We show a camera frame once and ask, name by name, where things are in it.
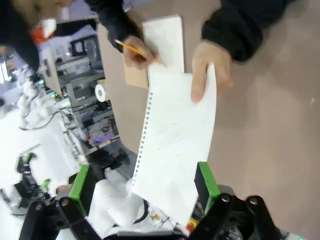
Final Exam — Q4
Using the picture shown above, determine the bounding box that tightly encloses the person's right hand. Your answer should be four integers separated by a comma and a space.
122, 35, 161, 71

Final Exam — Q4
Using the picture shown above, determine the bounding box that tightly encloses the white height-adjustable table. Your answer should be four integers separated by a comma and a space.
0, 109, 86, 216

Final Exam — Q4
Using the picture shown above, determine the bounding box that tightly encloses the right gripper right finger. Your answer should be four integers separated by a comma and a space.
188, 160, 281, 240

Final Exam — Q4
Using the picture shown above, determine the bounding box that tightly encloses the person's left forearm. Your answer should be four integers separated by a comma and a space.
201, 0, 299, 63

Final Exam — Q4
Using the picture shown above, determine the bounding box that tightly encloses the yellow pencil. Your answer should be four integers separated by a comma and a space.
114, 38, 166, 67

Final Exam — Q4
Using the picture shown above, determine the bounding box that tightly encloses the person's right forearm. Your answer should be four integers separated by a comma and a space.
84, 0, 145, 54

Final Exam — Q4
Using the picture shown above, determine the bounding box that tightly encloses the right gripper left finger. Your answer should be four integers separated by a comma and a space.
18, 163, 101, 240

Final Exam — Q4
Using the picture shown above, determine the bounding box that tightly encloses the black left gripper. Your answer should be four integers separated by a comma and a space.
13, 151, 52, 210

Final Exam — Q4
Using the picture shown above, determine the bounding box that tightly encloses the white sketched perforated paper sheet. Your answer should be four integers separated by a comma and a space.
130, 63, 218, 226

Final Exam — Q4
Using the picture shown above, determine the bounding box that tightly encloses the person's left hand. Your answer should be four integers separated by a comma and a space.
190, 40, 235, 104

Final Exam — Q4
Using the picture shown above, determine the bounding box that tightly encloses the spiral notebook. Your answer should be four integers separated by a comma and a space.
123, 14, 186, 90

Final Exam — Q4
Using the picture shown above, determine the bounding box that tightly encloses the white tape roll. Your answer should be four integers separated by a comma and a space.
95, 83, 109, 103

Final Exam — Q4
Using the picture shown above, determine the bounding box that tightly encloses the grey metal equipment rack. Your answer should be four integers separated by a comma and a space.
54, 37, 119, 152

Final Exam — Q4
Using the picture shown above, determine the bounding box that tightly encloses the person in black jacket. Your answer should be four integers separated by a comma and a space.
0, 0, 299, 74

